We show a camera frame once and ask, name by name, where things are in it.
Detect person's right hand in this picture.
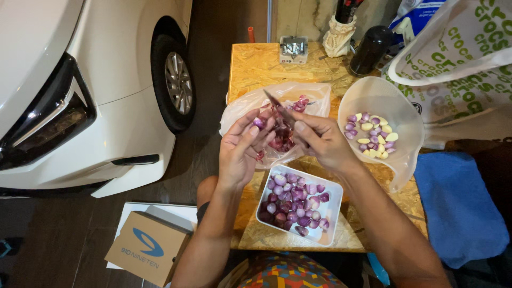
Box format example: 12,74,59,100
286,111,359,174

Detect person's left hand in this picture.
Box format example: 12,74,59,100
218,109,277,189

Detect small paring knife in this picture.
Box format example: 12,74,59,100
263,89,297,129

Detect pile of red shallot peels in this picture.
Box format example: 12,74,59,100
256,95,311,161

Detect person's bare knee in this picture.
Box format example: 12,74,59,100
195,175,220,225

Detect heap of peeled shallots and garlic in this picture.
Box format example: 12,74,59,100
344,112,400,160

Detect clear plastic bag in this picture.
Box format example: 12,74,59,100
219,82,333,170

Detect white square dish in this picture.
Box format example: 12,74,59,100
256,165,344,247

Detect heap of unpeeled purple shallots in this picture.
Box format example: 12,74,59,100
259,173,331,237

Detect translucent plastic bowl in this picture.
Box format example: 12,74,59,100
338,76,426,193

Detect car wheel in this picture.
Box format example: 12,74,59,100
150,16,197,135

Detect black plastic jar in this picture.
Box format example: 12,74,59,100
349,26,394,77

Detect beige cloth pouch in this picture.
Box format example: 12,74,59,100
322,15,358,59

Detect brown cardboard box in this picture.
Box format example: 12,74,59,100
104,210,193,288

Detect person's colourful patterned shorts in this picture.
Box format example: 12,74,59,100
218,251,349,288

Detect blue plastic object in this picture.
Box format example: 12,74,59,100
367,252,391,287

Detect blue cloth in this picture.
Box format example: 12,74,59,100
414,151,511,270

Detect blue and white plastic bag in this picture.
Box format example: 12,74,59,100
388,0,447,45

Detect white tote bag green print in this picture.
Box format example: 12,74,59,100
381,0,512,149

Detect white car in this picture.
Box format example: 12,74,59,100
0,0,197,199

